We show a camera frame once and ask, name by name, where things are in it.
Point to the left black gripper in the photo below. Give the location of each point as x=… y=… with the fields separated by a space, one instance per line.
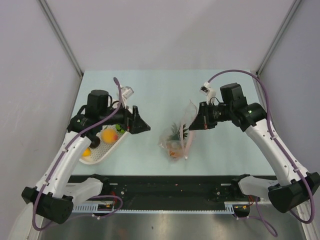
x=133 y=122

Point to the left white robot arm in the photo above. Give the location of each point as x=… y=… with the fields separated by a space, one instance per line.
x=50 y=196

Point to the white slotted cable duct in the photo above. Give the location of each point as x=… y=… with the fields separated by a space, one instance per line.
x=103 y=208

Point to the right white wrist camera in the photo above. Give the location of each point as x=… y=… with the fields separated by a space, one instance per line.
x=209 y=92

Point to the clear zip top bag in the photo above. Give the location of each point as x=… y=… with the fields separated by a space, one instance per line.
x=187 y=117

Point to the toy peach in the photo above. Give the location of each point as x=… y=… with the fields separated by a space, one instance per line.
x=109 y=136

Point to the toy chocolate donut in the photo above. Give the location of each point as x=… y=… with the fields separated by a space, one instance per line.
x=95 y=142

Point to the white perforated plastic basket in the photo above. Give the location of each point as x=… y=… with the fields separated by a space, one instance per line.
x=103 y=150

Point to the orange toy pineapple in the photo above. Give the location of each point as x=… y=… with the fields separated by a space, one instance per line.
x=176 y=141

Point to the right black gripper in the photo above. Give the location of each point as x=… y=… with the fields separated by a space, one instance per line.
x=203 y=120

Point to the left aluminium frame post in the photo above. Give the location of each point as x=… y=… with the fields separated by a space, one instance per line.
x=55 y=26

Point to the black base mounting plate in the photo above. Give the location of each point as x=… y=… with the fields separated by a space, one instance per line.
x=173 y=192

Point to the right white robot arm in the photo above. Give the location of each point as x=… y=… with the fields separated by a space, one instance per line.
x=294 y=183

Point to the aluminium frame post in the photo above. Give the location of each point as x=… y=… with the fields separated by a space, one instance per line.
x=279 y=35
x=55 y=26

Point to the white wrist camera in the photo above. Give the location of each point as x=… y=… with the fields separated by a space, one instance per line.
x=209 y=92
x=126 y=93

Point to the toy orange mango slice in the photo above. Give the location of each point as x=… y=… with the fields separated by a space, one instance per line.
x=86 y=153

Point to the green toy watermelon ball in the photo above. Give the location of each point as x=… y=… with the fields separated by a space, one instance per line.
x=120 y=129

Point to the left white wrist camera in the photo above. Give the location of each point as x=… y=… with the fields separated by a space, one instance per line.
x=126 y=93

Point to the right aluminium frame post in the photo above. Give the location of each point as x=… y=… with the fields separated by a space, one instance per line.
x=279 y=35

